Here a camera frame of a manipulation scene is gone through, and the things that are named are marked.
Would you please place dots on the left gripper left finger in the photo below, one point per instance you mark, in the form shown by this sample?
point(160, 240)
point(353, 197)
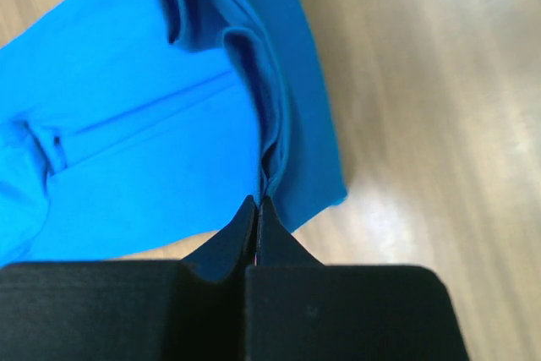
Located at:
point(187, 309)

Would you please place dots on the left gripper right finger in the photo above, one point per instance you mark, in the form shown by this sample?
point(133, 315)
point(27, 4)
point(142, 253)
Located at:
point(296, 308)

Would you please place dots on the blue t shirt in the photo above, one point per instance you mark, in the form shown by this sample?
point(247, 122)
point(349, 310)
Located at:
point(127, 125)

